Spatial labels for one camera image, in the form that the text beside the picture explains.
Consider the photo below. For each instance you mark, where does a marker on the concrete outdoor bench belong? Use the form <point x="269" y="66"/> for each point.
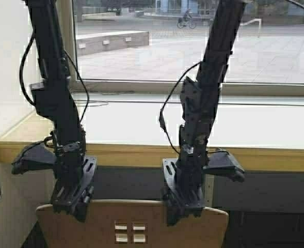
<point x="100" y="42"/>

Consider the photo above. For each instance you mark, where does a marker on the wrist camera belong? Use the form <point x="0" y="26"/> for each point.
<point x="224" y="164"/>
<point x="33" y="157"/>

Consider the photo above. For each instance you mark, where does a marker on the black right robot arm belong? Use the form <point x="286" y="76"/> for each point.
<point x="200" y="96"/>

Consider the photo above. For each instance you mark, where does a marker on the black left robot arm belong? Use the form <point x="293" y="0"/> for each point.
<point x="51" y="97"/>

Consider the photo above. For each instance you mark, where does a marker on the wooden chair square cutouts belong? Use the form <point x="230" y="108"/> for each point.
<point x="131" y="223"/>

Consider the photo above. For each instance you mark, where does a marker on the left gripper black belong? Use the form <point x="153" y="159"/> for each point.
<point x="75" y="173"/>

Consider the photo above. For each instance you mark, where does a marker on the white window frame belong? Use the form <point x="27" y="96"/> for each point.
<point x="268" y="53"/>

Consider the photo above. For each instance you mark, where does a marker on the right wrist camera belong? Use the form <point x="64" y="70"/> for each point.
<point x="224" y="164"/>

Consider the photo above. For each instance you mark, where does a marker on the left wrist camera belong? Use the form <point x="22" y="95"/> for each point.
<point x="33" y="157"/>

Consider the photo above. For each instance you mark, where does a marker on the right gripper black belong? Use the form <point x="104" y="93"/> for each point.
<point x="183" y="183"/>

